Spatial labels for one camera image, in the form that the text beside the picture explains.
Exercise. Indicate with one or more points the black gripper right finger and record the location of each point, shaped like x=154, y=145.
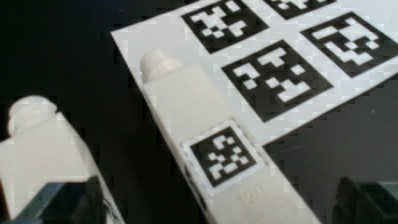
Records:
x=367, y=202

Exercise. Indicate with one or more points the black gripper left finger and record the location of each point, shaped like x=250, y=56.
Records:
x=67, y=204

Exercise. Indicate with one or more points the white desk leg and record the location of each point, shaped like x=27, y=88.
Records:
x=241, y=187
x=45, y=156

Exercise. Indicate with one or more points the fiducial marker sheet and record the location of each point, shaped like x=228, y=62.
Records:
x=257, y=62

